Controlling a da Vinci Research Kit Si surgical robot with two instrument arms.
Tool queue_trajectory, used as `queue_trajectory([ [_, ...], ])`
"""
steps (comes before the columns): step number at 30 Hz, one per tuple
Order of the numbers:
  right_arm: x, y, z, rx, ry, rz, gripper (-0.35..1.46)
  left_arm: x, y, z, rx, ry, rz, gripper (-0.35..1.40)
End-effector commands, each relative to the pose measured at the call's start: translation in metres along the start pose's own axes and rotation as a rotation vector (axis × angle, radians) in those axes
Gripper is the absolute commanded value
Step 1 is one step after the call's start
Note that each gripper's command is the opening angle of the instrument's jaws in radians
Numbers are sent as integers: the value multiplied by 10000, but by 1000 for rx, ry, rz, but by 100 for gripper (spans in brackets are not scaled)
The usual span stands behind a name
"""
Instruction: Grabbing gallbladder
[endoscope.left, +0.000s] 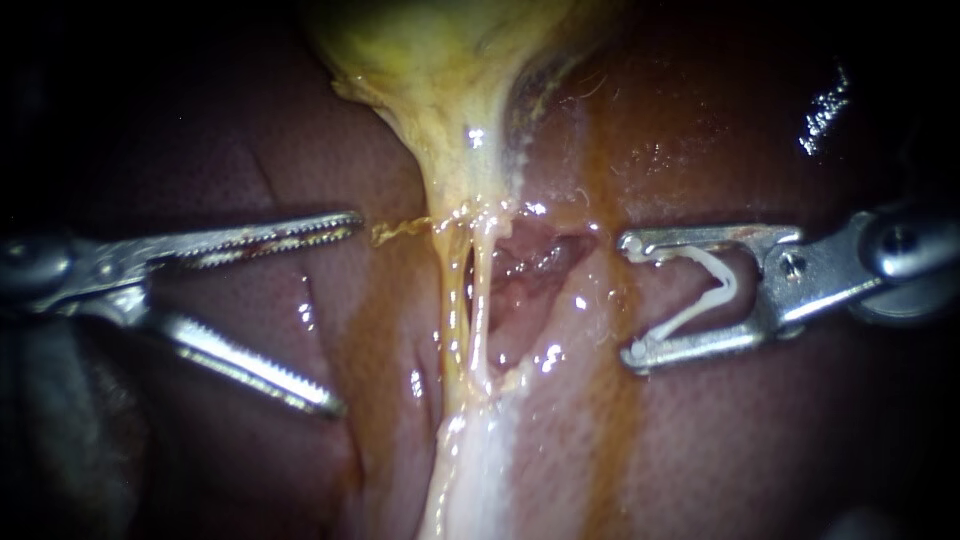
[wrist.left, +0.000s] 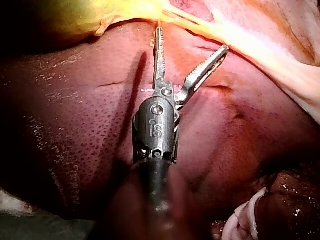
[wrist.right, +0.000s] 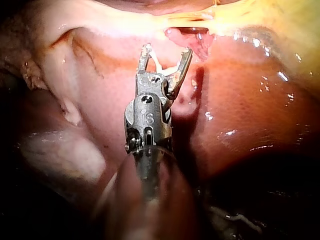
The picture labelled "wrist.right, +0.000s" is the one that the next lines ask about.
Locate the right arm instrument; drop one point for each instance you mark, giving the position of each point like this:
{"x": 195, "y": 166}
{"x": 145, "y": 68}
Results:
{"x": 147, "y": 117}

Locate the dark right arm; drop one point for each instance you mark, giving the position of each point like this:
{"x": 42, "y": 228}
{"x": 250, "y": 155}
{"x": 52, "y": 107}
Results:
{"x": 150, "y": 175}

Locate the dark red liver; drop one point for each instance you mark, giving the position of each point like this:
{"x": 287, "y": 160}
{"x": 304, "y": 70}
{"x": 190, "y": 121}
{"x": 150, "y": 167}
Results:
{"x": 250, "y": 105}

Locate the gallbladder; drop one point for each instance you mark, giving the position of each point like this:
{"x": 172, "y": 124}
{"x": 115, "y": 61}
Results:
{"x": 287, "y": 20}

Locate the right arm instrument jaw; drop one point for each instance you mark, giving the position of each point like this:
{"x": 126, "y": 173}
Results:
{"x": 143, "y": 62}
{"x": 181, "y": 72}

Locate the white clip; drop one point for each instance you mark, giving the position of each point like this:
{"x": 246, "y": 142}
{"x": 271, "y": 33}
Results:
{"x": 157, "y": 63}

